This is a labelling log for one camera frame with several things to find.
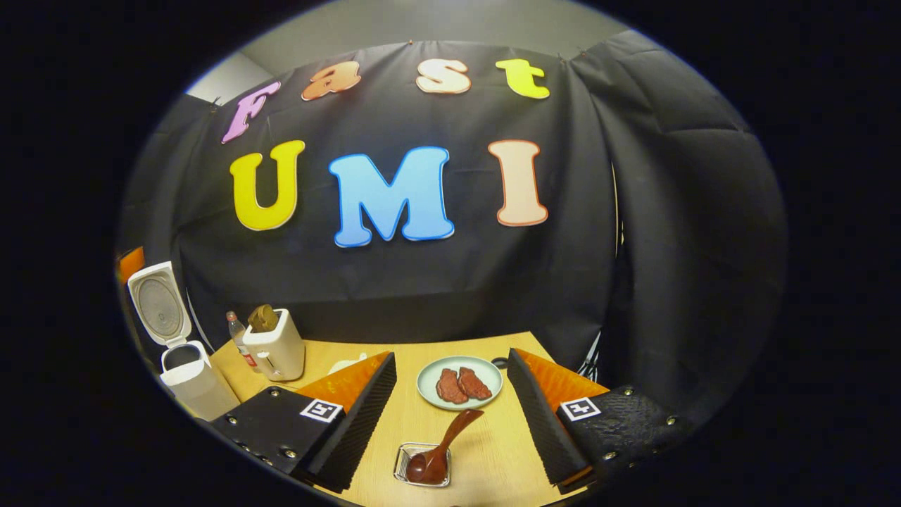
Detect pale green plate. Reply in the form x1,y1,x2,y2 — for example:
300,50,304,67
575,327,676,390
417,355,504,411

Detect white rice cooker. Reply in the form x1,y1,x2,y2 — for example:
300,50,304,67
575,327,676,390
127,261,241,422

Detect dark wooden spoon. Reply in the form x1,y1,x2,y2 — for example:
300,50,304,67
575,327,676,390
406,409,485,485

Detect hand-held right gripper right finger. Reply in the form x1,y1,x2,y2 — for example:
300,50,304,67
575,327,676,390
507,348,696,494

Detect white divided dish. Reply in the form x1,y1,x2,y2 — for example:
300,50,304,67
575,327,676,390
328,352,368,375

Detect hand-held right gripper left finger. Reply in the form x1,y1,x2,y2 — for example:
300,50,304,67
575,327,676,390
210,351,398,493

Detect clear bottle with red label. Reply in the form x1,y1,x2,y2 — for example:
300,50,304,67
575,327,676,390
226,311,260,372

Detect brown bread slice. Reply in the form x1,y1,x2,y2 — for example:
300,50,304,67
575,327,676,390
247,304,279,333

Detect metal chopstick holder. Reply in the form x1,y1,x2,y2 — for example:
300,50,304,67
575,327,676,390
393,442,452,488

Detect white toaster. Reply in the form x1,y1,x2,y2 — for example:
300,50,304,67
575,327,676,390
243,308,306,382

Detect black backdrop cloth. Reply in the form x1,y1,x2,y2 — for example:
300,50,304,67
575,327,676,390
116,32,788,423

